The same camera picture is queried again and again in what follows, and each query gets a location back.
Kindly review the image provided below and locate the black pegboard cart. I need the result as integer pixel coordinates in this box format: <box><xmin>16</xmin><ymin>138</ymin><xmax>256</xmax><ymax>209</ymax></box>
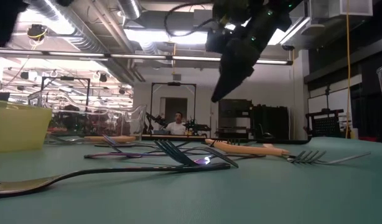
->
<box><xmin>304</xmin><ymin>108</ymin><xmax>346</xmax><ymax>139</ymax></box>

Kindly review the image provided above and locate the iridescent rainbow fork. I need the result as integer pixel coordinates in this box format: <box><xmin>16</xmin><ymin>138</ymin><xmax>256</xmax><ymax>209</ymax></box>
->
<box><xmin>101</xmin><ymin>134</ymin><xmax>179</xmax><ymax>158</ymax></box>
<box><xmin>93</xmin><ymin>142</ymin><xmax>159</xmax><ymax>149</ymax></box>
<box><xmin>153</xmin><ymin>139</ymin><xmax>267</xmax><ymax>169</ymax></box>

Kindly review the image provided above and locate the long ceiling light bar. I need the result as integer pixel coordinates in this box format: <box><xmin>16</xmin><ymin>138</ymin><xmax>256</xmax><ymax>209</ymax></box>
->
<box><xmin>0</xmin><ymin>48</ymin><xmax>294</xmax><ymax>66</ymax></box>

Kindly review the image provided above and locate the long dark spoon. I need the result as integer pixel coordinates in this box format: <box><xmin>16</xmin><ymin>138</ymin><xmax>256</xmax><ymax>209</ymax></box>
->
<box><xmin>0</xmin><ymin>162</ymin><xmax>231</xmax><ymax>200</ymax></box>

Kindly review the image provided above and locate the black metal fork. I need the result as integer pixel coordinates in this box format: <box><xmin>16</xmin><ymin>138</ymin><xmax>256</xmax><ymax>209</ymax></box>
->
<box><xmin>83</xmin><ymin>151</ymin><xmax>126</xmax><ymax>159</ymax></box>

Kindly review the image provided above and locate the black cord reel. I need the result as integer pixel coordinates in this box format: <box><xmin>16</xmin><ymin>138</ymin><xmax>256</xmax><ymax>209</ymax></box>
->
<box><xmin>26</xmin><ymin>24</ymin><xmax>49</xmax><ymax>43</ymax></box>

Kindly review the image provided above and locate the grey ventilation box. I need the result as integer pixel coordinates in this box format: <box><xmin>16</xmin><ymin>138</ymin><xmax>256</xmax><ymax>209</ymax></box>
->
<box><xmin>192</xmin><ymin>8</ymin><xmax>215</xmax><ymax>29</ymax></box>

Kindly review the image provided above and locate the silver ceiling duct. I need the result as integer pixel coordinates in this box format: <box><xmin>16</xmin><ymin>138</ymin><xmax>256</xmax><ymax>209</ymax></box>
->
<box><xmin>22</xmin><ymin>0</ymin><xmax>142</xmax><ymax>85</ymax></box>

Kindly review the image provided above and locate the black gantry frame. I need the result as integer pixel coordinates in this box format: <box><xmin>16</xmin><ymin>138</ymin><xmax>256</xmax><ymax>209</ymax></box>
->
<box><xmin>149</xmin><ymin>82</ymin><xmax>197</xmax><ymax>135</ymax></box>
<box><xmin>40</xmin><ymin>75</ymin><xmax>91</xmax><ymax>108</ymax></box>

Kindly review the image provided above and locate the whiteboard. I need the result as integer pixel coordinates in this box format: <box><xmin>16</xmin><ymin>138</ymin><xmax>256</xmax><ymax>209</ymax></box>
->
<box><xmin>307</xmin><ymin>88</ymin><xmax>350</xmax><ymax>128</ymax></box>

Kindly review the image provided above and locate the wooden-handled fork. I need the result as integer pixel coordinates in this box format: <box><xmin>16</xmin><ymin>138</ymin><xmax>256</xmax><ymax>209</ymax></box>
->
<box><xmin>261</xmin><ymin>142</ymin><xmax>328</xmax><ymax>165</ymax></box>
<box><xmin>205</xmin><ymin>138</ymin><xmax>257</xmax><ymax>147</ymax></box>
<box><xmin>214</xmin><ymin>140</ymin><xmax>371</xmax><ymax>165</ymax></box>
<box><xmin>109</xmin><ymin>134</ymin><xmax>137</xmax><ymax>142</ymax></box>
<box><xmin>84</xmin><ymin>136</ymin><xmax>126</xmax><ymax>143</ymax></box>

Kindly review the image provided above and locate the person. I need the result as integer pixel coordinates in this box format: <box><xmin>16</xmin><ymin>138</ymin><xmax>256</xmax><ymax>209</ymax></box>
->
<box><xmin>164</xmin><ymin>111</ymin><xmax>188</xmax><ymax>135</ymax></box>

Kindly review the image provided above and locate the yellow plastic bin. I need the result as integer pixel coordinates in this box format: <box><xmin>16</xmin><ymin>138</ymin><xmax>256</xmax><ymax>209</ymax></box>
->
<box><xmin>0</xmin><ymin>98</ymin><xmax>54</xmax><ymax>153</ymax></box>

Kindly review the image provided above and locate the dark shelf unit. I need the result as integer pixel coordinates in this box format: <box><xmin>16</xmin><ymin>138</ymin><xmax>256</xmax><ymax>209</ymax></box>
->
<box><xmin>217</xmin><ymin>98</ymin><xmax>253</xmax><ymax>139</ymax></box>

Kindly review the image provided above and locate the black cabinet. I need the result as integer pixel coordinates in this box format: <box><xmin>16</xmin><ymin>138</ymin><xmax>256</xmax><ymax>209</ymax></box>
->
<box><xmin>251</xmin><ymin>105</ymin><xmax>290</xmax><ymax>141</ymax></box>

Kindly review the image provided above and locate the green table mat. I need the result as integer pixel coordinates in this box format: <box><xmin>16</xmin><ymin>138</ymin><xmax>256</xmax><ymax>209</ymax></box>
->
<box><xmin>0</xmin><ymin>136</ymin><xmax>382</xmax><ymax>224</ymax></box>

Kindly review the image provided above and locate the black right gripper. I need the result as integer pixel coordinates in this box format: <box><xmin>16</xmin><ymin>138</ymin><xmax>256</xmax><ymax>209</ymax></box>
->
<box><xmin>205</xmin><ymin>0</ymin><xmax>304</xmax><ymax>103</ymax></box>

